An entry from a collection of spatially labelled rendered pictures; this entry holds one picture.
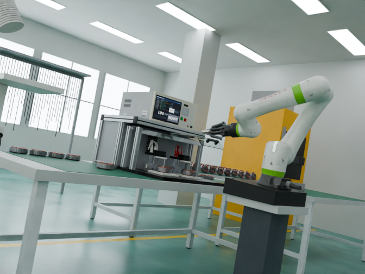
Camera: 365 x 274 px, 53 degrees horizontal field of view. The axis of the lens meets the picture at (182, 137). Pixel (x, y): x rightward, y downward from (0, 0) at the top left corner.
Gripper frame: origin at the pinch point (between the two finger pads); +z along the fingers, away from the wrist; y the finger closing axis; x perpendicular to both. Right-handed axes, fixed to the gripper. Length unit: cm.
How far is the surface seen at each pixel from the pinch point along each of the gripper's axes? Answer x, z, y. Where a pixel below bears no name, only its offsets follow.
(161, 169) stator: -9.5, 21.1, 30.9
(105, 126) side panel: -31, 68, 7
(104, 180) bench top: -63, 2, 58
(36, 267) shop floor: -27, 94, 111
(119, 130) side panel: -32, 49, 12
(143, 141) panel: -11.3, 46.2, 10.7
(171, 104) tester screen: -10.0, 29.9, -18.7
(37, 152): -63, 84, 42
